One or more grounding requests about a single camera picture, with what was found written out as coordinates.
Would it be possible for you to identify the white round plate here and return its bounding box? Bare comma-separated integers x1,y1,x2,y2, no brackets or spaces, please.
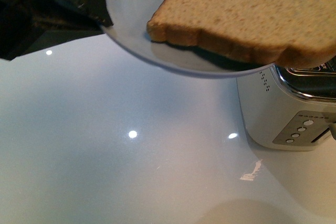
104,0,271,78

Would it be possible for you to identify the brown bread slice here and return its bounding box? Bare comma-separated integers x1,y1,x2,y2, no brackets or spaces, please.
146,0,335,68

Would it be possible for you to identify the cream chrome two-slot toaster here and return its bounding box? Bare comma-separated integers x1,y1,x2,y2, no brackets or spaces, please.
237,59,335,151

